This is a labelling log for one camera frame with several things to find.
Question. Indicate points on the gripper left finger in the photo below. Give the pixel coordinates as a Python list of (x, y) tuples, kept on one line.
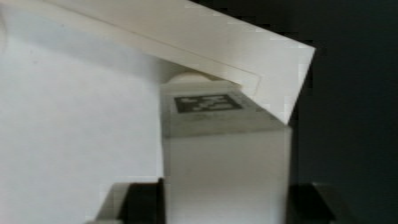
[(134, 205)]

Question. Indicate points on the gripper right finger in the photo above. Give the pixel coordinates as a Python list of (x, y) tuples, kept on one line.
[(317, 206)]

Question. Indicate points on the white leg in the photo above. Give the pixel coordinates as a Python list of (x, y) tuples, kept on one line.
[(226, 145)]

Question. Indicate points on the white square tabletop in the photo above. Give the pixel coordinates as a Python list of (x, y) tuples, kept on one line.
[(91, 52)]

